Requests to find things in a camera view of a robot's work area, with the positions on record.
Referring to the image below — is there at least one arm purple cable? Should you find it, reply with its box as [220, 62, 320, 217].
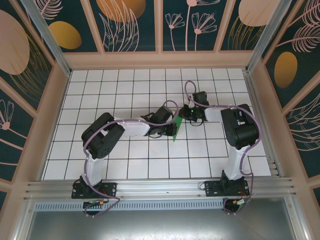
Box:
[184, 79, 264, 216]
[83, 99, 180, 219]

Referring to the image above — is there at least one slotted grey cable duct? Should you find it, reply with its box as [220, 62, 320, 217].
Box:
[33, 199, 225, 212]

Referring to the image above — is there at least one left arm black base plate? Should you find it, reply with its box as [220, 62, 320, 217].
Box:
[71, 181, 118, 200]

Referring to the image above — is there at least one white gridded table mat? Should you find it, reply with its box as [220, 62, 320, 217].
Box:
[39, 69, 273, 181]

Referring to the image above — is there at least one aluminium mounting rail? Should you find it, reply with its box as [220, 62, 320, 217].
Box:
[23, 176, 297, 201]

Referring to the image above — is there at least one green paper sheet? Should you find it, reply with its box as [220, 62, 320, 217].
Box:
[172, 115, 185, 144]

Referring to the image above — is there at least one grey metal sheet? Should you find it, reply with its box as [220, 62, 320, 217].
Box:
[24, 196, 298, 240]

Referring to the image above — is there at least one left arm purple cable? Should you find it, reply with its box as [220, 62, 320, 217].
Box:
[83, 99, 180, 219]

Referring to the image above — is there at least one aluminium side rail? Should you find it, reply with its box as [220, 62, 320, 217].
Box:
[242, 70, 285, 180]

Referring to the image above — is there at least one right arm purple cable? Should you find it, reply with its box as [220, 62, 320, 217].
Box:
[184, 79, 264, 216]

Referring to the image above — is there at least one small circuit board with connector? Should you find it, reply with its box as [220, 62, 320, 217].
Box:
[231, 197, 252, 209]
[82, 199, 109, 209]

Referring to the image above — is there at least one aluminium frame post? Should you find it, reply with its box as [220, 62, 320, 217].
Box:
[245, 0, 294, 75]
[19, 0, 73, 76]

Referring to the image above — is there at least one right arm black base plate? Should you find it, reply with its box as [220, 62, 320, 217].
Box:
[204, 179, 250, 198]

